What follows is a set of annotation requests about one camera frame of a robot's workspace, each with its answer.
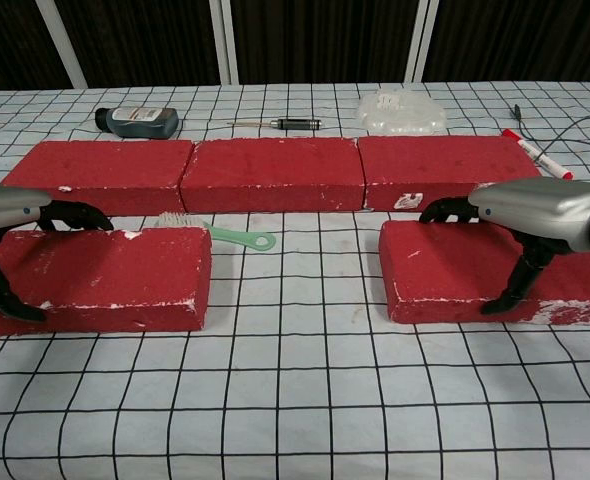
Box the dark bottle with label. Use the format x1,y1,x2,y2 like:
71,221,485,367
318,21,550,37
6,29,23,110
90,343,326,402
94,105,181,140

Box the black handled screwdriver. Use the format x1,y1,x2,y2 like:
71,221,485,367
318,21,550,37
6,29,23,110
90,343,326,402
227,117,325,131

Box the clear plastic bag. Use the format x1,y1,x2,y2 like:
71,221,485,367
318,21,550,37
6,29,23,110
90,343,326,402
357,88,449,135

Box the green scrubbing brush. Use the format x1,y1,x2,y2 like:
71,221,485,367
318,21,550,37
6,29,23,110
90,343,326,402
154,211,277,251

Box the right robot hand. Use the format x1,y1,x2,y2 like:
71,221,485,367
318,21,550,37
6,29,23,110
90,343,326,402
418,177,590,316

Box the red brick chipped white edges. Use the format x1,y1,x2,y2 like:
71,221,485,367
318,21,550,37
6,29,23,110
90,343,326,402
0,227,214,337

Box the red brick with white label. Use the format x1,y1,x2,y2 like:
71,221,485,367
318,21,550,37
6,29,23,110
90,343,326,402
357,134,544,211

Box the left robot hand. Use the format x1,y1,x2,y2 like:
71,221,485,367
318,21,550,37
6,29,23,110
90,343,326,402
0,183,115,323

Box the plain red brick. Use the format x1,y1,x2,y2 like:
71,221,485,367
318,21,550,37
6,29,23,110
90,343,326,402
179,137,367,215
0,139,195,217

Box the red brick large white scuff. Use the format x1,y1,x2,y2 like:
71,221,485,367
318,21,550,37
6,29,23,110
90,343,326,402
378,219,590,326

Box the white marker red cap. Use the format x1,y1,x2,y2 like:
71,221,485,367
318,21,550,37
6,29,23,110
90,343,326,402
501,128,575,181

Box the checkered white tablecloth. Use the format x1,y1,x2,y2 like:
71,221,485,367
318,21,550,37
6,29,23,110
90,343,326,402
0,79,590,480

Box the thin black cable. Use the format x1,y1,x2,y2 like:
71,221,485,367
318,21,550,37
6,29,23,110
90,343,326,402
509,103,590,151

